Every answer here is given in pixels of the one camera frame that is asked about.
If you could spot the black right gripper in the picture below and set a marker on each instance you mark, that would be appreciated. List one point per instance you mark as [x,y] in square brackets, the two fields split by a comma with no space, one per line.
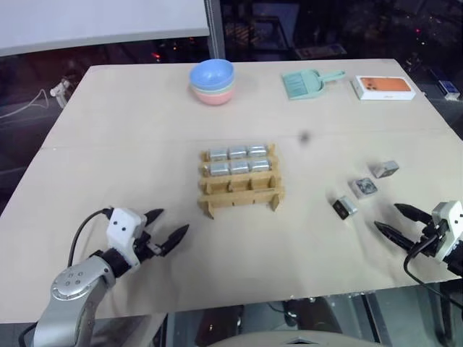
[427,241]

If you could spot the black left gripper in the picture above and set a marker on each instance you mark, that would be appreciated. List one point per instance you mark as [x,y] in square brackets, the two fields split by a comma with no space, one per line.
[146,244]

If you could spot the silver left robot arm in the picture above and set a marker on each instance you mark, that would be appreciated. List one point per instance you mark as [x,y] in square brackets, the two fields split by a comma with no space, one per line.
[72,292]

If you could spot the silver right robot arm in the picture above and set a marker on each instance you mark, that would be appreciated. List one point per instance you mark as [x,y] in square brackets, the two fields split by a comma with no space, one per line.
[456,258]

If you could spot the wooden slotted rack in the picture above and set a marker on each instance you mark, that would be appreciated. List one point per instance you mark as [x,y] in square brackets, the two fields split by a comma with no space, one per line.
[240,197]

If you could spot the white orange phone box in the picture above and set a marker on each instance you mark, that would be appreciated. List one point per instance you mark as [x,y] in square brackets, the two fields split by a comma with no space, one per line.
[385,87]

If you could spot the pink plastic bowl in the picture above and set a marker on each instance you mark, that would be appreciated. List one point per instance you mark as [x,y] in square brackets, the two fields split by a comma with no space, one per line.
[213,98]

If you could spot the small blue white device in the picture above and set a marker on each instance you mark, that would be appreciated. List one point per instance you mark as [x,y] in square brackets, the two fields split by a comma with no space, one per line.
[448,89]

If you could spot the green plastic bowl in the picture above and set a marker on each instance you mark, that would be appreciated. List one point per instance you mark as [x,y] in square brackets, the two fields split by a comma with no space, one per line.
[231,86]

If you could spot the blue plastic bowl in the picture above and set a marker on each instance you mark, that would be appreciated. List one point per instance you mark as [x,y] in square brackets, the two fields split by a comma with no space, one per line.
[211,74]

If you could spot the pale robot torso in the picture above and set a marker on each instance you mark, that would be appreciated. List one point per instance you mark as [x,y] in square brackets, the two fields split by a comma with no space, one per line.
[289,339]

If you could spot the teal plastic dustpan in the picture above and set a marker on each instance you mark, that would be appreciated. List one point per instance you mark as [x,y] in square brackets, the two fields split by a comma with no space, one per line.
[307,90]

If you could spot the white board panel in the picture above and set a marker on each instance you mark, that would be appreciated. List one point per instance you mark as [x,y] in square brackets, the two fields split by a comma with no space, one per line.
[101,21]

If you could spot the grey metal post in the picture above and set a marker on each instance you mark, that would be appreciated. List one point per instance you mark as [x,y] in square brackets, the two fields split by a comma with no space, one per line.
[216,29]

